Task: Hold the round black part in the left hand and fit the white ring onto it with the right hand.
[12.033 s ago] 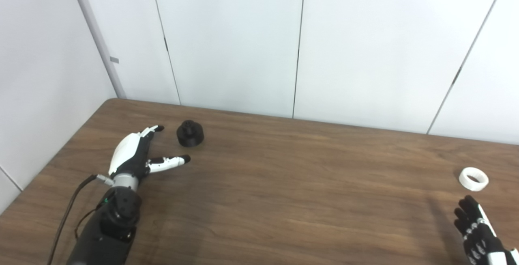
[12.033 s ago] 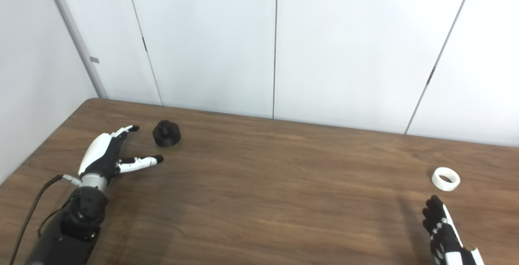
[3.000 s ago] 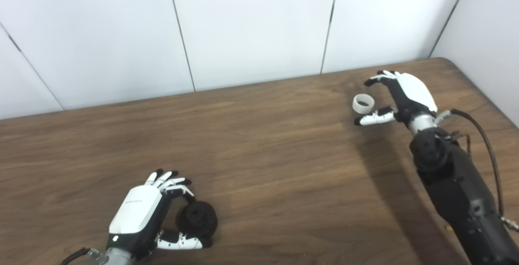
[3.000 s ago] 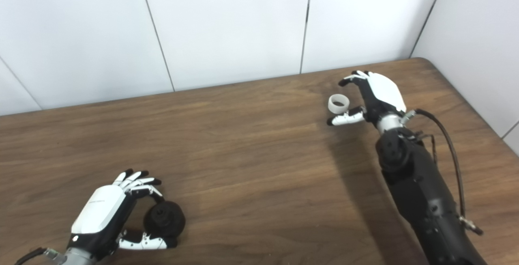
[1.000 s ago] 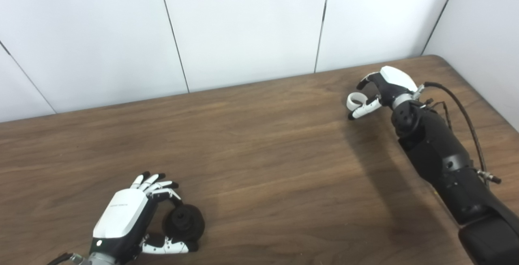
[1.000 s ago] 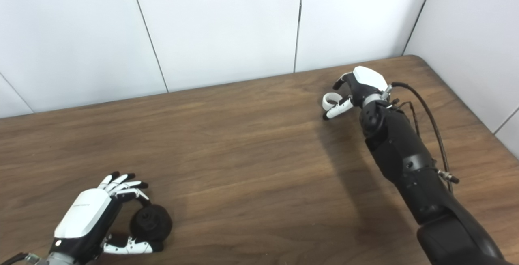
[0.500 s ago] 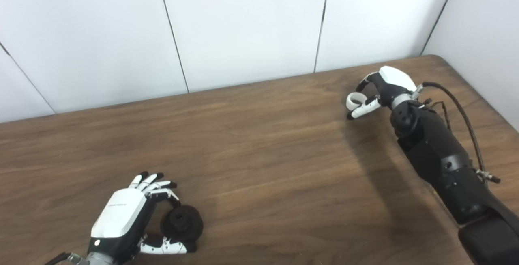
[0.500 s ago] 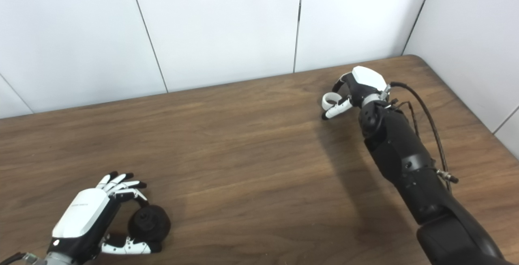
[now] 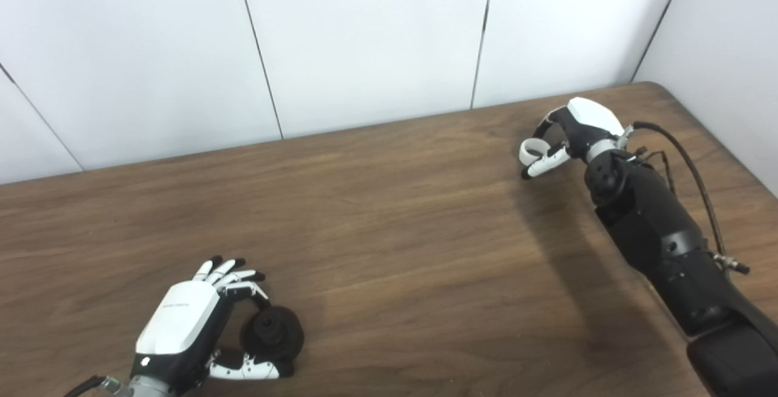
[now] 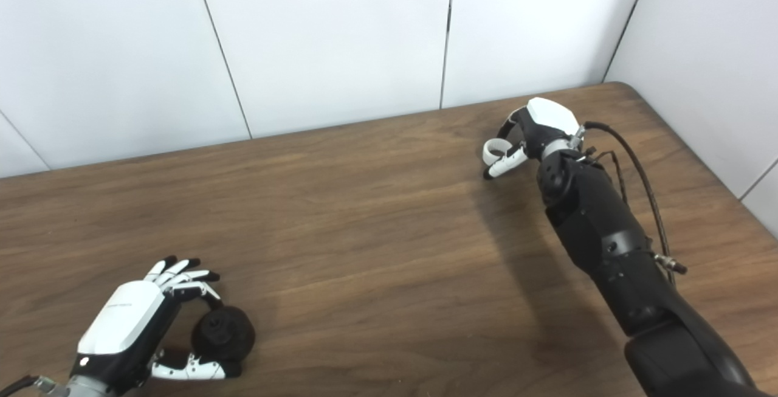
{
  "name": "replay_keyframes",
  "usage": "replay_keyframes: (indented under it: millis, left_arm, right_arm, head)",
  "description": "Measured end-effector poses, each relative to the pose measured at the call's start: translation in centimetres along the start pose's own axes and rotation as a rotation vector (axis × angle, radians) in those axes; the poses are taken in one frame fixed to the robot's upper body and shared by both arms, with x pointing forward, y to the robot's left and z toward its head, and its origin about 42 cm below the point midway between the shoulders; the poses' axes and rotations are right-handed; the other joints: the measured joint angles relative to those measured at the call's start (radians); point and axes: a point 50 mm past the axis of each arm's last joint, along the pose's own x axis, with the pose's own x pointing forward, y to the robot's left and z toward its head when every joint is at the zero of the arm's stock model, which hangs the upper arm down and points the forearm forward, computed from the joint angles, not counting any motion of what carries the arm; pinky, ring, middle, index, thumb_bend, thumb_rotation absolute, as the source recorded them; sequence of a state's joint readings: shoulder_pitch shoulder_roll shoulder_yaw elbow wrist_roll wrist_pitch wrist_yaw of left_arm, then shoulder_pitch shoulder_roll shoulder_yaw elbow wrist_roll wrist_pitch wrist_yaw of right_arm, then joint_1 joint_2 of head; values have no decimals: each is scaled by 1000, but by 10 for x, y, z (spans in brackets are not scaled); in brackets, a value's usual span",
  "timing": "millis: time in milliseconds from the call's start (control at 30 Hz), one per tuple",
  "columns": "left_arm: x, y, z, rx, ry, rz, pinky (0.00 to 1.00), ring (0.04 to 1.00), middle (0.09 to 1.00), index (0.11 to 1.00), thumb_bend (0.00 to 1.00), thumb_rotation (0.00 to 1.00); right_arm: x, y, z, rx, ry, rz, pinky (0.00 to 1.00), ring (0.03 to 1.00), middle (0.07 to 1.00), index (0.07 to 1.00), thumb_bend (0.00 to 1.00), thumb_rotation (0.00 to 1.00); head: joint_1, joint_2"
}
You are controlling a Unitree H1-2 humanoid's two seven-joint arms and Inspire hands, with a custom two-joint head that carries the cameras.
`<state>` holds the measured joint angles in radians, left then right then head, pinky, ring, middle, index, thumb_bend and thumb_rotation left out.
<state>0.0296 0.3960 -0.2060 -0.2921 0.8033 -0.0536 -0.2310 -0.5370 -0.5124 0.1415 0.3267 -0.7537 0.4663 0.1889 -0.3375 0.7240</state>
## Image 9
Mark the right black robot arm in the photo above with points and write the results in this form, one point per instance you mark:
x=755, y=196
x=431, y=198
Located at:
x=662, y=233

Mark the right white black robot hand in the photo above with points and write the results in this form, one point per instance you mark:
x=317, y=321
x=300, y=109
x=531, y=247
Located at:
x=586, y=123

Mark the round black plastic part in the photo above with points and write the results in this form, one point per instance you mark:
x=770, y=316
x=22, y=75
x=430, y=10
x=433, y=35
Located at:
x=273, y=333

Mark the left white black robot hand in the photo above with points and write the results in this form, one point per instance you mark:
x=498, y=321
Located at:
x=176, y=324

